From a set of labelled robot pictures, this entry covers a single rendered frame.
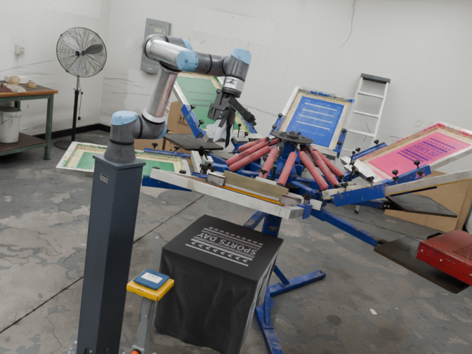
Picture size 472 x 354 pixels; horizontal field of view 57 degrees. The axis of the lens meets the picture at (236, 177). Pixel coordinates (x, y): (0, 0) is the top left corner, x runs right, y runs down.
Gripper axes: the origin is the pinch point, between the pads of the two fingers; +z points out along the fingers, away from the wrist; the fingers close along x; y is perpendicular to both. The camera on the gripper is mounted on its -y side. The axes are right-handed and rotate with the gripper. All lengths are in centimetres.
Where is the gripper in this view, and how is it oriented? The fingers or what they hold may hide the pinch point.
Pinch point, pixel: (221, 146)
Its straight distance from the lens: 156.8
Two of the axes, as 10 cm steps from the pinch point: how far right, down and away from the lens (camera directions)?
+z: -2.7, 9.6, 0.1
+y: -9.3, -2.7, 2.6
